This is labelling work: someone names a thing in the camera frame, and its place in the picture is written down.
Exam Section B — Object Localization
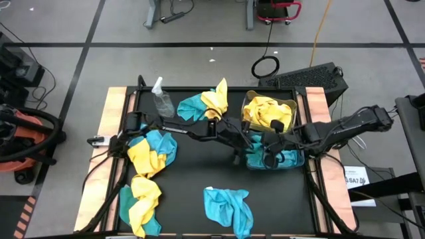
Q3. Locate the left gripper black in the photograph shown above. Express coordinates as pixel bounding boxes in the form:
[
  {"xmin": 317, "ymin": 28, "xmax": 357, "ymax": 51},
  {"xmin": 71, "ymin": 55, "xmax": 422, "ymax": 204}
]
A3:
[{"xmin": 228, "ymin": 124, "xmax": 256, "ymax": 166}]

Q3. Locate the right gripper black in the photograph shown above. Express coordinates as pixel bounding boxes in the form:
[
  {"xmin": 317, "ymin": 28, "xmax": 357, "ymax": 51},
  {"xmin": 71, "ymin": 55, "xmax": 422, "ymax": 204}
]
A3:
[{"xmin": 261, "ymin": 131, "xmax": 294, "ymax": 169}]

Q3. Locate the blue microfiber towel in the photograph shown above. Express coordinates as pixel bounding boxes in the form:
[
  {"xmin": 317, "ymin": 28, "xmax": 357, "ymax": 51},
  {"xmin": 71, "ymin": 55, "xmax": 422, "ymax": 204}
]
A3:
[
  {"xmin": 246, "ymin": 131, "xmax": 305, "ymax": 170},
  {"xmin": 128, "ymin": 123, "xmax": 179, "ymax": 167},
  {"xmin": 203, "ymin": 186, "xmax": 255, "ymax": 239}
]

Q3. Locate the teal microfiber towel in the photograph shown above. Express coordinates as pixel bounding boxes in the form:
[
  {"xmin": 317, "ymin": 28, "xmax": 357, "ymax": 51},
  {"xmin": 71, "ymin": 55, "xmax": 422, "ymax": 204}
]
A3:
[
  {"xmin": 177, "ymin": 88, "xmax": 216, "ymax": 122},
  {"xmin": 119, "ymin": 185, "xmax": 163, "ymax": 237}
]

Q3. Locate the wooden table side board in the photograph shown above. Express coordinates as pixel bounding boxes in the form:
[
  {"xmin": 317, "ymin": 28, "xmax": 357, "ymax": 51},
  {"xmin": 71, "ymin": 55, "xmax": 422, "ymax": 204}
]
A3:
[
  {"xmin": 73, "ymin": 86, "xmax": 137, "ymax": 232},
  {"xmin": 297, "ymin": 86, "xmax": 359, "ymax": 232}
]

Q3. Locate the white paper sign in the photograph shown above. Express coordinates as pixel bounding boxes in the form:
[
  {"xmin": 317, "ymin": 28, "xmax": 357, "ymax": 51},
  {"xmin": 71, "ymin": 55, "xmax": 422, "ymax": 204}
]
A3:
[{"xmin": 343, "ymin": 165, "xmax": 377, "ymax": 208}]

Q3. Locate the clear spray bottle white nozzle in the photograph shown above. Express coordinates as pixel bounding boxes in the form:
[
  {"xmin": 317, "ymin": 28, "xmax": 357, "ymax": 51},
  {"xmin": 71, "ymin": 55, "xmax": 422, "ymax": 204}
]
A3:
[{"xmin": 151, "ymin": 76, "xmax": 176, "ymax": 119}]

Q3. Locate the black computer tower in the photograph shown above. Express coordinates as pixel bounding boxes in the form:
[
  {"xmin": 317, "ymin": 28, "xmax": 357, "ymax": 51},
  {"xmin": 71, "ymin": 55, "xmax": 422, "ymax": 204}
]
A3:
[{"xmin": 258, "ymin": 62, "xmax": 349, "ymax": 108}]

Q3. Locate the black silver clamp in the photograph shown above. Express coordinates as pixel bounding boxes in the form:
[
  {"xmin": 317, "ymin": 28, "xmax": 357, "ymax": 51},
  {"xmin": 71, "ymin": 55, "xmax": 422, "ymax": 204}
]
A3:
[{"xmin": 86, "ymin": 135, "xmax": 113, "ymax": 149}]

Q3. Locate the grey desk leg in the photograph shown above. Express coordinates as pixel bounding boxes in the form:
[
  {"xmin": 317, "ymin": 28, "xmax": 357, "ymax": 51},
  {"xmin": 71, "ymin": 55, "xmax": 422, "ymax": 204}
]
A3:
[
  {"xmin": 143, "ymin": 0, "xmax": 163, "ymax": 30},
  {"xmin": 244, "ymin": 0, "xmax": 256, "ymax": 31}
]

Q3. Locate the red black cart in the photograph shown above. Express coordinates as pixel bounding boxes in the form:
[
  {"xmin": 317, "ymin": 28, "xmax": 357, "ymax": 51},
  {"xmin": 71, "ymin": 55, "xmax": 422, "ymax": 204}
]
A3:
[{"xmin": 256, "ymin": 0, "xmax": 303, "ymax": 26}]

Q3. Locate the black power strip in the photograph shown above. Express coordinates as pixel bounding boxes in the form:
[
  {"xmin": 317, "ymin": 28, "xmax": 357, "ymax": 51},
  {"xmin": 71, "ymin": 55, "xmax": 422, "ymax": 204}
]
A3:
[{"xmin": 159, "ymin": 11, "xmax": 186, "ymax": 25}]

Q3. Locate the orange black shop vacuum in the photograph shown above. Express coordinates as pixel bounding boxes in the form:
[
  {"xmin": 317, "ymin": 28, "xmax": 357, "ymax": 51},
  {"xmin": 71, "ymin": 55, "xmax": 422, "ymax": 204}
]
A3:
[{"xmin": 0, "ymin": 104, "xmax": 67, "ymax": 185}]

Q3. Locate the black equipment box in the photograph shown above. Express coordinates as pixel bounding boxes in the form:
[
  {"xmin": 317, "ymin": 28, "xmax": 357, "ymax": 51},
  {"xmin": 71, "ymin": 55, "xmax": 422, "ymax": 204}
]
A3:
[{"xmin": 0, "ymin": 31, "xmax": 46, "ymax": 88}]

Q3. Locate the black coiled cable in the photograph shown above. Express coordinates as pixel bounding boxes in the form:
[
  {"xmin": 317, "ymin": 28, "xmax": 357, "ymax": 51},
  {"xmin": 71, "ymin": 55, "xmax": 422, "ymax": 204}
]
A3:
[{"xmin": 251, "ymin": 19, "xmax": 281, "ymax": 80}]

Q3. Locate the yellow extension cable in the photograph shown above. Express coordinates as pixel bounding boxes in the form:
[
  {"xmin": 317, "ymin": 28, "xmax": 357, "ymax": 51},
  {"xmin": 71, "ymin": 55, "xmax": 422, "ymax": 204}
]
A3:
[{"xmin": 309, "ymin": 0, "xmax": 333, "ymax": 67}]

